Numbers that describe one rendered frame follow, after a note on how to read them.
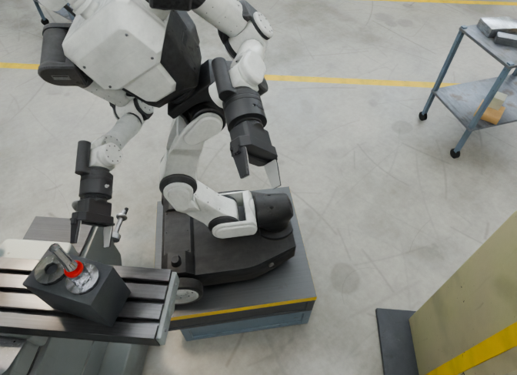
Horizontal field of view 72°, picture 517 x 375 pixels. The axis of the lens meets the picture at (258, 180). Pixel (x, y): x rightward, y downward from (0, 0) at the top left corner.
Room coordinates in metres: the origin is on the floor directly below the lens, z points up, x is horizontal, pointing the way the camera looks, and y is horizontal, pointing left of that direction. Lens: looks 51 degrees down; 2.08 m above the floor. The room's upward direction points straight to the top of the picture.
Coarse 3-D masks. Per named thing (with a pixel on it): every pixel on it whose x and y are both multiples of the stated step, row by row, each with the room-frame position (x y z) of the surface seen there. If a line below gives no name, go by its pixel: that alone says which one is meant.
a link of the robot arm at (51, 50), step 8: (48, 32) 0.94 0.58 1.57; (56, 32) 0.94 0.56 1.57; (64, 32) 0.95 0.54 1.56; (48, 40) 0.92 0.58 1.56; (56, 40) 0.92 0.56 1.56; (48, 48) 0.90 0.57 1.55; (56, 48) 0.90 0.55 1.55; (48, 56) 0.87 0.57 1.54; (56, 56) 0.88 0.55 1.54; (64, 56) 0.89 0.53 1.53; (40, 64) 0.86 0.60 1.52; (88, 80) 0.90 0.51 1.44
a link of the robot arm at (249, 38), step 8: (248, 24) 0.94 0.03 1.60; (248, 32) 0.92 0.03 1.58; (256, 32) 0.92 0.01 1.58; (232, 40) 0.93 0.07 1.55; (240, 40) 0.92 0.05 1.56; (248, 40) 0.90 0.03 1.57; (256, 40) 0.90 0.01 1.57; (264, 40) 0.92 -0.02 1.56; (232, 48) 0.92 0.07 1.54; (240, 48) 0.87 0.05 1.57; (248, 48) 0.85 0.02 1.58; (256, 48) 0.86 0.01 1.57; (264, 48) 0.91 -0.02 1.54; (264, 56) 0.88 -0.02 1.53
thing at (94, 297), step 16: (48, 256) 0.48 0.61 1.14; (32, 272) 0.44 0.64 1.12; (48, 272) 0.44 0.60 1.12; (96, 272) 0.44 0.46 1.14; (112, 272) 0.45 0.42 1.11; (32, 288) 0.40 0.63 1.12; (48, 288) 0.39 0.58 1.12; (64, 288) 0.39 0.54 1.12; (80, 288) 0.39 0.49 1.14; (96, 288) 0.39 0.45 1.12; (112, 288) 0.42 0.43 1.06; (48, 304) 0.40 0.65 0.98; (64, 304) 0.38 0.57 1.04; (80, 304) 0.36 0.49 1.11; (96, 304) 0.36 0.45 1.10; (112, 304) 0.39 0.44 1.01; (96, 320) 0.36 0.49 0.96; (112, 320) 0.36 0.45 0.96
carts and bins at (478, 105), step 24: (480, 24) 2.38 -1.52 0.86; (504, 24) 2.32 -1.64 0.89; (456, 48) 2.37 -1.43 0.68; (504, 48) 2.12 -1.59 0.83; (504, 72) 1.93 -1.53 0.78; (432, 96) 2.37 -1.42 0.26; (456, 96) 2.30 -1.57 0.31; (480, 96) 2.30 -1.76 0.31; (504, 96) 2.12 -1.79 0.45; (480, 120) 2.02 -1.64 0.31; (504, 120) 2.02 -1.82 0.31
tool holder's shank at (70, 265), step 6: (54, 246) 0.42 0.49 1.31; (60, 246) 0.42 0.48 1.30; (54, 252) 0.41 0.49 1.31; (60, 252) 0.41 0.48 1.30; (60, 258) 0.41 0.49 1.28; (66, 258) 0.41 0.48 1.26; (66, 264) 0.41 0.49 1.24; (72, 264) 0.42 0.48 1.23; (66, 270) 0.41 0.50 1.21; (72, 270) 0.41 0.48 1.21
